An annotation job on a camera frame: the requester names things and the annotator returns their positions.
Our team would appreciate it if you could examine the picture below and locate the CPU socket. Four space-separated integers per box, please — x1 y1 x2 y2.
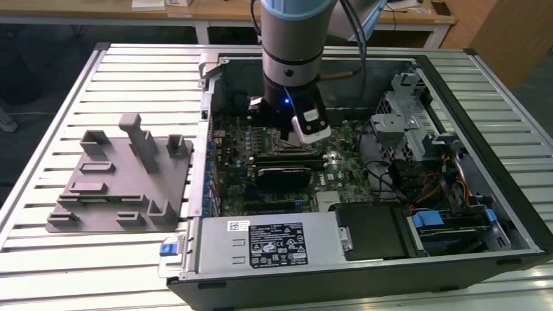
270 128 319 155

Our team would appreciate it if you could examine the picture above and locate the black graphics card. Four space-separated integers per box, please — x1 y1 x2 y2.
256 166 314 189

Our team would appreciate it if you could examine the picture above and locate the black expansion slot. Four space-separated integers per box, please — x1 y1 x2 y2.
246 201 312 211

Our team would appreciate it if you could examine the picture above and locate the green motherboard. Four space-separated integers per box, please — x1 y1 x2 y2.
206 111 378 218

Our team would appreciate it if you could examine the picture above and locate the silver chipset heatsink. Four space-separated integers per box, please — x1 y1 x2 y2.
318 190 343 211

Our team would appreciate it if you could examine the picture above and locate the grey metal drive cage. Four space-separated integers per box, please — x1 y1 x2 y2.
370 73 459 163

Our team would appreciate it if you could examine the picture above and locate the silver power supply unit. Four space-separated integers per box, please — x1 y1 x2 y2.
190 212 351 276

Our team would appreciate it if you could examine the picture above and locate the grey plastic parts rack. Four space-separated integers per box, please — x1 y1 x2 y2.
47 113 196 234

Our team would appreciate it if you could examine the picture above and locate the blue disk carrier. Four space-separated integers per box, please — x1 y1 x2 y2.
410 209 499 236

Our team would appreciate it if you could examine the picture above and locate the white paper sheet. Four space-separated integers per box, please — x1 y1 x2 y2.
131 0 167 10

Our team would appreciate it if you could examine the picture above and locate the black open PC case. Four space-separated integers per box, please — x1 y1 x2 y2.
166 53 553 310

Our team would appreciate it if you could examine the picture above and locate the wooden cabinet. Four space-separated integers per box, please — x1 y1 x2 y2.
440 0 553 95

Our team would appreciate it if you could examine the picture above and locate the grey chair base leg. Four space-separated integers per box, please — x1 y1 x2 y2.
0 106 19 133

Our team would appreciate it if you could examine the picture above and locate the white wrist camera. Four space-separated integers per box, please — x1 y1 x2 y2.
290 105 334 145

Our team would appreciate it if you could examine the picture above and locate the black cable with brass plug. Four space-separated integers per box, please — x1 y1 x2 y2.
319 0 370 81

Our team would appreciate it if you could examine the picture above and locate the wooden desk with white frame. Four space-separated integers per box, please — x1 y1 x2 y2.
0 0 459 49

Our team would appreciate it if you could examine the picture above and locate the orange wire bundle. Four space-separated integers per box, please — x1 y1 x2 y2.
454 178 474 208

